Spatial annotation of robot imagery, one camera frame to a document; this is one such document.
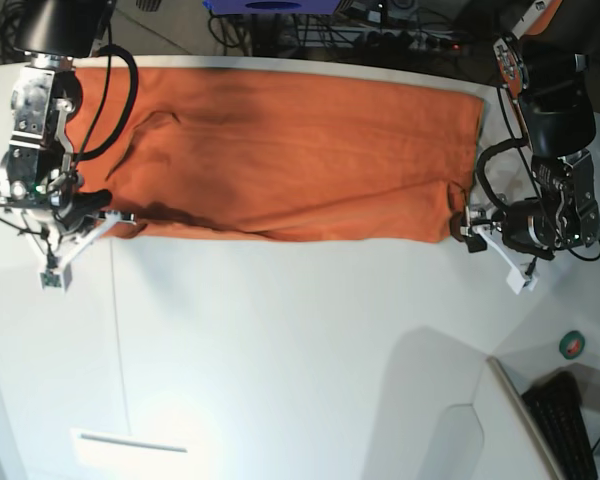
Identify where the black keyboard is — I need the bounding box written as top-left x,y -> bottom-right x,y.
522,371 -> 598,480

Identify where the black power strip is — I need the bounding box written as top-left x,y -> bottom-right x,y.
364,30 -> 463,54

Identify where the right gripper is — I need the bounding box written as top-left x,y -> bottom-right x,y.
0,64 -> 112,244

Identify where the green tape roll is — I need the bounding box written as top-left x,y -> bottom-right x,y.
558,330 -> 586,361

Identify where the orange t-shirt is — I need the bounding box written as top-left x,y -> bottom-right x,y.
79,68 -> 484,243

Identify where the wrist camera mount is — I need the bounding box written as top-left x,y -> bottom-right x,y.
460,225 -> 538,295
34,210 -> 136,292

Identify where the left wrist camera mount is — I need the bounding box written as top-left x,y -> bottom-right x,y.
460,225 -> 538,295

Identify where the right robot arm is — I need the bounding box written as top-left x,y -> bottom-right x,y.
0,1 -> 139,243

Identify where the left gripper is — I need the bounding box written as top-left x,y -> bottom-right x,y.
461,149 -> 600,260

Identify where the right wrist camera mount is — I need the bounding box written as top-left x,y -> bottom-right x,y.
34,210 -> 136,292

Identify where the blue box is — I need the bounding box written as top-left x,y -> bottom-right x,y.
203,0 -> 350,15

